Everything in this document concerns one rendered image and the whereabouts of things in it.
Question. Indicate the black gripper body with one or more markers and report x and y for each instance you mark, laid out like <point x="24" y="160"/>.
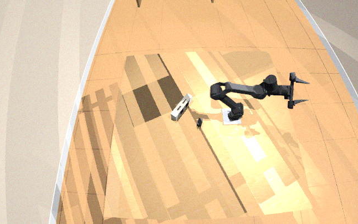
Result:
<point x="284" y="90"/>

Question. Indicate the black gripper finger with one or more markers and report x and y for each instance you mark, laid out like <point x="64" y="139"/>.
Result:
<point x="300" y="81"/>
<point x="298" y="101"/>

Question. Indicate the black two-prong plug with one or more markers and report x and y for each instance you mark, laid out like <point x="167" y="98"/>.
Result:
<point x="199" y="123"/>

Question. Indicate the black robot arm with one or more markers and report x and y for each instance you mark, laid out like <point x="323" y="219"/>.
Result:
<point x="268" y="87"/>

